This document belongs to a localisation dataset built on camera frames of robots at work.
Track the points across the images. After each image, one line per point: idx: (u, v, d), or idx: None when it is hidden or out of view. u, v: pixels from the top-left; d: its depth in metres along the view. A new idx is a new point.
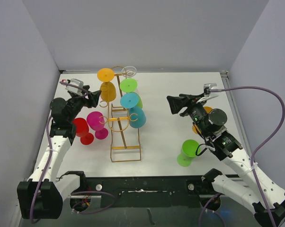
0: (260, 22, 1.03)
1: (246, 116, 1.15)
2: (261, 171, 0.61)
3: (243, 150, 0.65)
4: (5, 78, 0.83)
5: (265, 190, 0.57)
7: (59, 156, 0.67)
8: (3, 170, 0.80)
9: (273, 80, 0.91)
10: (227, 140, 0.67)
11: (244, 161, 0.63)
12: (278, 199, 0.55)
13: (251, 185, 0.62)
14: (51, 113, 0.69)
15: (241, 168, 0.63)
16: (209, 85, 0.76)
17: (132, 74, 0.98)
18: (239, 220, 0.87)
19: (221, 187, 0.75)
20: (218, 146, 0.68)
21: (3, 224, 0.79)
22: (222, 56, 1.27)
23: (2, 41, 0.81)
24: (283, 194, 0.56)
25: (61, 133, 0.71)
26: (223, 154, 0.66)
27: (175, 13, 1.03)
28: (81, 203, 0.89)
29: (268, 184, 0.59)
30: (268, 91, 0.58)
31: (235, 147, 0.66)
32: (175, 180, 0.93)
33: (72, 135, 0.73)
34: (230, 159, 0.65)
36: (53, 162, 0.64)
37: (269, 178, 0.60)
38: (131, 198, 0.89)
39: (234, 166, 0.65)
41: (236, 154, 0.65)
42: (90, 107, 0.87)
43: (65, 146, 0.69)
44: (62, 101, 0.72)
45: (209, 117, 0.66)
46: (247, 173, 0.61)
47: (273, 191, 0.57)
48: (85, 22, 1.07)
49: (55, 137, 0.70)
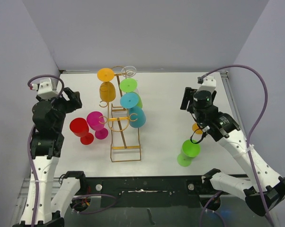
0: (260, 22, 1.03)
1: (245, 116, 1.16)
2: (256, 154, 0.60)
3: (240, 131, 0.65)
4: (6, 78, 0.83)
5: (259, 173, 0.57)
7: (48, 184, 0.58)
8: (3, 170, 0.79)
9: (273, 81, 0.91)
10: (224, 120, 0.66)
11: (240, 142, 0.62)
12: (271, 183, 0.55)
13: (244, 168, 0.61)
14: (34, 117, 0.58)
15: (236, 149, 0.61)
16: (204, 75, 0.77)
17: (132, 74, 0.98)
18: (239, 220, 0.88)
19: (218, 182, 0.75)
20: (214, 126, 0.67)
21: (3, 224, 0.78)
22: (222, 56, 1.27)
23: (2, 41, 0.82)
24: (278, 178, 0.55)
25: (47, 147, 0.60)
26: (220, 135, 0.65)
27: (175, 13, 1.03)
28: (81, 203, 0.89)
29: (263, 167, 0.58)
30: (250, 70, 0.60)
31: (232, 127, 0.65)
32: (175, 180, 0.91)
33: (58, 148, 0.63)
34: (226, 139, 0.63)
36: (43, 196, 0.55)
37: (263, 161, 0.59)
38: (131, 198, 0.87)
39: (229, 147, 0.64)
41: (233, 135, 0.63)
42: (73, 110, 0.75)
43: (52, 170, 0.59)
44: (48, 104, 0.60)
45: (194, 96, 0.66)
46: (242, 154, 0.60)
47: (267, 175, 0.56)
48: (85, 23, 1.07)
49: (38, 160, 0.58)
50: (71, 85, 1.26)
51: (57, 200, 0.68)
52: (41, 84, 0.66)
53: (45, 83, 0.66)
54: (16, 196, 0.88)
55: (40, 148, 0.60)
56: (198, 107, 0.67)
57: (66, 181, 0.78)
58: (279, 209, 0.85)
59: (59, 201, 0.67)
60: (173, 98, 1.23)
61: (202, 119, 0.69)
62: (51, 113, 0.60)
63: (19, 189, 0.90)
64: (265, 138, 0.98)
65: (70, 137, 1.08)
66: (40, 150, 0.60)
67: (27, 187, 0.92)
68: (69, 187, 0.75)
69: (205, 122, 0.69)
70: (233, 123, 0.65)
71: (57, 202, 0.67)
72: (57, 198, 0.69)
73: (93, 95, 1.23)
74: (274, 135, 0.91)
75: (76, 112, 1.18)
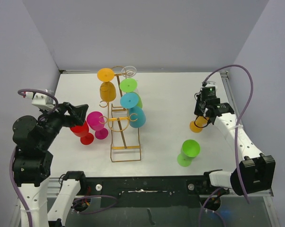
0: (261, 22, 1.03)
1: (246, 115, 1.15)
2: (244, 133, 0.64)
3: (234, 116, 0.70)
4: (5, 78, 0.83)
5: (241, 146, 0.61)
7: (41, 208, 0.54)
8: (2, 171, 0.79)
9: (273, 80, 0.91)
10: (222, 105, 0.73)
11: (231, 121, 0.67)
12: (250, 155, 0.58)
13: (231, 144, 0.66)
14: (13, 136, 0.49)
15: (226, 126, 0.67)
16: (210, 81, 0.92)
17: (132, 74, 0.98)
18: (239, 221, 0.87)
19: (215, 175, 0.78)
20: (211, 109, 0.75)
21: (3, 224, 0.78)
22: (222, 55, 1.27)
23: (2, 41, 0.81)
24: (258, 153, 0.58)
25: (32, 171, 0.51)
26: (215, 116, 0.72)
27: (174, 13, 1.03)
28: (81, 203, 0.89)
29: (246, 142, 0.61)
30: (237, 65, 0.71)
31: (227, 111, 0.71)
32: (176, 179, 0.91)
33: (46, 170, 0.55)
34: (218, 118, 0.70)
36: (37, 223, 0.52)
37: (249, 139, 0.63)
38: (131, 198, 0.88)
39: (221, 126, 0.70)
41: (227, 116, 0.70)
42: (72, 126, 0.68)
43: (41, 194, 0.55)
44: (32, 120, 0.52)
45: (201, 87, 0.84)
46: (229, 130, 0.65)
47: (249, 149, 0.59)
48: (85, 23, 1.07)
49: (24, 188, 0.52)
50: (71, 85, 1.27)
51: (58, 206, 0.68)
52: (36, 95, 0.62)
53: (40, 95, 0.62)
54: (16, 196, 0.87)
55: (25, 174, 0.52)
56: (202, 96, 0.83)
57: (66, 184, 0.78)
58: (278, 209, 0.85)
59: (60, 208, 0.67)
60: (173, 98, 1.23)
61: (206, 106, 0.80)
62: (36, 130, 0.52)
63: None
64: (264, 138, 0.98)
65: (70, 137, 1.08)
66: (24, 175, 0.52)
67: None
68: (69, 191, 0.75)
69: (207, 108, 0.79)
70: (230, 109, 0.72)
71: (58, 209, 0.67)
72: (57, 205, 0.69)
73: (93, 95, 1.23)
74: (274, 135, 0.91)
75: None
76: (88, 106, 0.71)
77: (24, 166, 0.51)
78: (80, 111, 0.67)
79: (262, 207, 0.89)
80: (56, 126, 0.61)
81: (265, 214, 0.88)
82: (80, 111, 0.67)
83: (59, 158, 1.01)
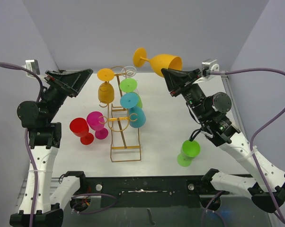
0: (261, 21, 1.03)
1: (246, 115, 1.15)
2: (261, 155, 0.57)
3: (241, 134, 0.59)
4: (6, 78, 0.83)
5: (266, 175, 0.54)
7: (48, 173, 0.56)
8: (2, 170, 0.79)
9: (273, 80, 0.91)
10: (226, 125, 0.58)
11: (244, 145, 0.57)
12: (280, 182, 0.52)
13: (249, 170, 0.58)
14: (22, 123, 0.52)
15: (241, 153, 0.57)
16: (210, 64, 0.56)
17: (132, 74, 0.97)
18: (239, 221, 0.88)
19: (219, 183, 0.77)
20: (215, 132, 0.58)
21: (3, 223, 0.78)
22: (222, 56, 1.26)
23: (2, 41, 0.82)
24: (283, 176, 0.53)
25: (46, 139, 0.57)
26: (221, 141, 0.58)
27: (174, 13, 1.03)
28: (81, 203, 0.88)
29: (268, 167, 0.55)
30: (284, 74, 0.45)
31: (233, 131, 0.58)
32: (175, 179, 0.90)
33: (58, 138, 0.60)
34: (229, 144, 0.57)
36: (42, 186, 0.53)
37: (268, 161, 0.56)
38: (131, 198, 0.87)
39: (232, 152, 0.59)
41: (236, 139, 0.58)
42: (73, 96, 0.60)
43: (51, 159, 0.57)
44: (33, 107, 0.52)
45: (213, 103, 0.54)
46: (247, 159, 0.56)
47: (274, 174, 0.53)
48: (85, 23, 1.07)
49: (36, 150, 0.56)
50: None
51: (57, 194, 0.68)
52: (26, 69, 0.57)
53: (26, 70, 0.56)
54: (16, 196, 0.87)
55: (40, 138, 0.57)
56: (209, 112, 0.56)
57: (66, 179, 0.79)
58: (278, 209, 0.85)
59: (58, 195, 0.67)
60: (173, 98, 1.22)
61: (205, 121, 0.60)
62: (40, 115, 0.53)
63: (20, 189, 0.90)
64: (264, 138, 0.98)
65: (70, 138, 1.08)
66: (39, 140, 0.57)
67: None
68: (69, 184, 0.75)
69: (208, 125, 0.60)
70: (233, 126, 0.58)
71: (57, 196, 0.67)
72: (56, 193, 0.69)
73: (93, 96, 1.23)
74: (274, 135, 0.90)
75: (75, 111, 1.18)
76: (93, 71, 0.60)
77: (40, 131, 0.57)
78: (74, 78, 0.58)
79: None
80: (54, 99, 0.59)
81: (265, 215, 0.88)
82: (75, 79, 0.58)
83: (60, 159, 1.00)
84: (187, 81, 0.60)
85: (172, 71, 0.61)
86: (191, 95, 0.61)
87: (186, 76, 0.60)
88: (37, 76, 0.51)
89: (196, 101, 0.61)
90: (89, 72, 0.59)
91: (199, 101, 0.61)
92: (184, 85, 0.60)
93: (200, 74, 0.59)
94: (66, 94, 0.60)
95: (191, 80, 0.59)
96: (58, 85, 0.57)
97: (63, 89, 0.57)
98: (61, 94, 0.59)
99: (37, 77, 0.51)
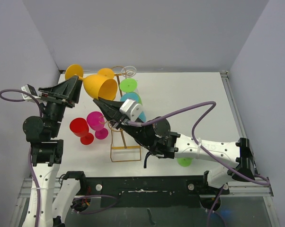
0: (260, 21, 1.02)
1: (246, 115, 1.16)
2: (208, 141, 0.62)
3: (181, 135, 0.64)
4: (6, 77, 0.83)
5: (223, 155, 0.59)
7: (51, 189, 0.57)
8: (2, 170, 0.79)
9: (272, 79, 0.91)
10: (164, 138, 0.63)
11: (190, 144, 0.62)
12: (236, 153, 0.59)
13: (209, 157, 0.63)
14: (26, 136, 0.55)
15: (192, 152, 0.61)
16: (131, 109, 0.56)
17: (132, 74, 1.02)
18: (239, 221, 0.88)
19: (213, 180, 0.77)
20: (164, 151, 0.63)
21: (3, 223, 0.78)
22: (223, 55, 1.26)
23: (2, 40, 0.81)
24: (236, 145, 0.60)
25: (48, 156, 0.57)
26: (172, 153, 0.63)
27: (174, 12, 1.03)
28: (81, 203, 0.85)
29: (220, 147, 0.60)
30: (201, 104, 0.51)
31: (173, 137, 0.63)
32: (176, 179, 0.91)
33: (60, 154, 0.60)
34: (178, 152, 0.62)
36: (44, 203, 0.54)
37: (217, 141, 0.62)
38: (131, 198, 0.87)
39: (185, 154, 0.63)
41: (180, 144, 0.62)
42: (72, 104, 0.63)
43: (53, 175, 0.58)
44: (39, 121, 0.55)
45: (155, 131, 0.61)
46: (199, 152, 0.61)
47: (228, 150, 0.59)
48: (85, 22, 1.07)
49: (39, 167, 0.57)
50: None
51: (57, 204, 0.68)
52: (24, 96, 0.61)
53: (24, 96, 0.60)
54: (16, 196, 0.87)
55: (43, 154, 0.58)
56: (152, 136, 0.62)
57: (66, 183, 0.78)
58: (278, 208, 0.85)
59: (59, 206, 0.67)
60: (173, 98, 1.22)
61: (151, 145, 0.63)
62: (45, 128, 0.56)
63: (19, 190, 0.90)
64: (264, 138, 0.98)
65: (70, 138, 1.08)
66: (42, 157, 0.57)
67: (27, 187, 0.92)
68: (69, 190, 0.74)
69: (155, 148, 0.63)
70: (173, 135, 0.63)
71: (58, 207, 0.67)
72: (57, 202, 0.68)
73: None
74: (274, 135, 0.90)
75: (75, 111, 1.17)
76: (78, 75, 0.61)
77: (42, 148, 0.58)
78: (64, 87, 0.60)
79: (262, 207, 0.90)
80: (56, 112, 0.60)
81: (265, 215, 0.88)
82: (65, 89, 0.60)
83: None
84: (113, 119, 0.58)
85: (101, 107, 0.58)
86: (128, 127, 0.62)
87: (113, 113, 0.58)
88: (32, 96, 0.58)
89: (133, 132, 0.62)
90: (75, 76, 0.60)
91: (135, 129, 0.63)
92: (118, 119, 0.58)
93: (123, 115, 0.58)
94: (64, 104, 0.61)
95: (117, 118, 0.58)
96: (54, 99, 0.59)
97: (59, 100, 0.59)
98: (60, 106, 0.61)
99: (32, 97, 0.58)
